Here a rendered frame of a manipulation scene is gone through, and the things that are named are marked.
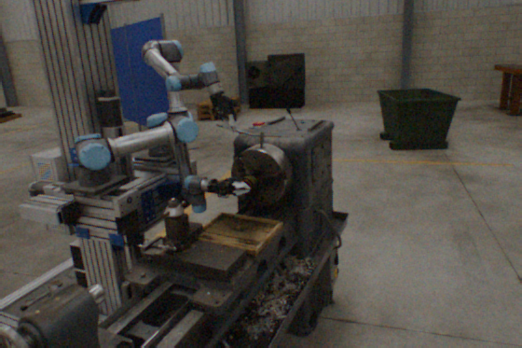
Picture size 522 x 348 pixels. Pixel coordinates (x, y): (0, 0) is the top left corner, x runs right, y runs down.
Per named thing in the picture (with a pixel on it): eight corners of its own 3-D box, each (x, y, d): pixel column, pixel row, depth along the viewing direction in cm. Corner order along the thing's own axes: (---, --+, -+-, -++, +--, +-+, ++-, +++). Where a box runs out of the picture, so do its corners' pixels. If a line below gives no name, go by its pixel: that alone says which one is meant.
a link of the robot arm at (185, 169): (159, 115, 197) (178, 201, 212) (165, 118, 188) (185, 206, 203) (180, 110, 202) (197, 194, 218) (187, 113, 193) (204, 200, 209)
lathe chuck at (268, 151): (238, 193, 218) (239, 140, 208) (289, 205, 205) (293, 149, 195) (230, 199, 210) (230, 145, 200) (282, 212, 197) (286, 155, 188)
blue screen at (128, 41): (99, 125, 981) (83, 30, 916) (130, 120, 1025) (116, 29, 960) (157, 157, 656) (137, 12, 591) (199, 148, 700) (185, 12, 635)
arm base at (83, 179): (71, 185, 179) (67, 164, 177) (96, 174, 192) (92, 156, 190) (94, 187, 173) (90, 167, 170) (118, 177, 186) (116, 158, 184)
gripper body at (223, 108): (214, 119, 189) (205, 97, 188) (224, 117, 196) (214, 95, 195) (226, 115, 185) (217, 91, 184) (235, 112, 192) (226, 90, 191)
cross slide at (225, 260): (164, 241, 171) (162, 231, 170) (248, 258, 153) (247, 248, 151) (137, 259, 157) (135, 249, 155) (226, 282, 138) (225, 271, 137)
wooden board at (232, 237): (222, 217, 205) (221, 211, 204) (283, 228, 189) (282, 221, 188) (188, 243, 179) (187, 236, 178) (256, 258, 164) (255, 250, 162)
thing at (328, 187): (278, 271, 304) (272, 169, 280) (336, 285, 284) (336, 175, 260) (241, 320, 253) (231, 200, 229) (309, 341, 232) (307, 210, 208)
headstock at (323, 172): (273, 169, 280) (270, 117, 269) (336, 175, 260) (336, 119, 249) (232, 199, 229) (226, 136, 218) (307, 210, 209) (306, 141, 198)
